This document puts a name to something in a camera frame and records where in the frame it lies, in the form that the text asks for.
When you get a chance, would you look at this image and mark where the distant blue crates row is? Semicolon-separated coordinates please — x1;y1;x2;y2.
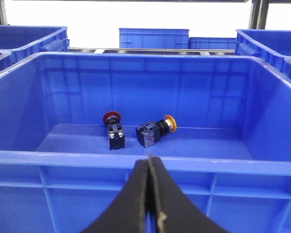
119;28;236;50

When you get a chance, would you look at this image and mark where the blue bin far right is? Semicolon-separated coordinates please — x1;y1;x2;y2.
235;29;291;71

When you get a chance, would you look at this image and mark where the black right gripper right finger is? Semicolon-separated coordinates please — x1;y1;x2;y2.
148;154;227;233

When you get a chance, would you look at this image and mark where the blue plastic bin at left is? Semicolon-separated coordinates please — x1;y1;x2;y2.
0;52;291;233

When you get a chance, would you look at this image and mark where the blue bin far left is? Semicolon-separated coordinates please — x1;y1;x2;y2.
0;25;70;64

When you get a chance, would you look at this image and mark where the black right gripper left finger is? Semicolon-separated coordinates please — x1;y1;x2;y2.
83;160;149;233

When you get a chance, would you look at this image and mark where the yellow push button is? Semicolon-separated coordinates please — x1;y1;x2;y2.
135;115;178;148

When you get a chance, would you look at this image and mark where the steel rack posts right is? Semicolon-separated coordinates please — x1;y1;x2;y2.
248;0;291;29

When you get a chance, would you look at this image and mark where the red push button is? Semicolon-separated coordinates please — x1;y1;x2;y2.
103;111;125;150

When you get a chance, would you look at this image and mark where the perforated metal rack post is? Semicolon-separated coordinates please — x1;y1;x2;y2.
0;0;8;25

